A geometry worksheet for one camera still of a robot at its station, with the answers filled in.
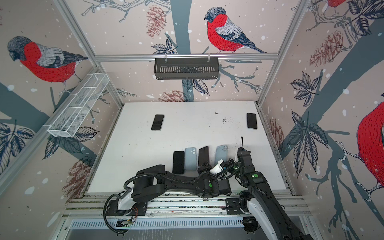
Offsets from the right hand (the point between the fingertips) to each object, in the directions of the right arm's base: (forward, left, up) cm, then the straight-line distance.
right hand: (223, 164), depth 83 cm
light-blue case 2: (+8, 0, -3) cm, 9 cm away
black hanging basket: (+61, +25, +24) cm, 70 cm away
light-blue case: (+4, +19, -5) cm, 20 cm away
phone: (+2, +26, -4) cm, 27 cm away
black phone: (+6, +11, -3) cm, 13 cm away
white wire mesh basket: (+9, +78, +28) cm, 84 cm away
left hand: (-1, +9, +2) cm, 10 cm away
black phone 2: (+34, +47, -5) cm, 58 cm away
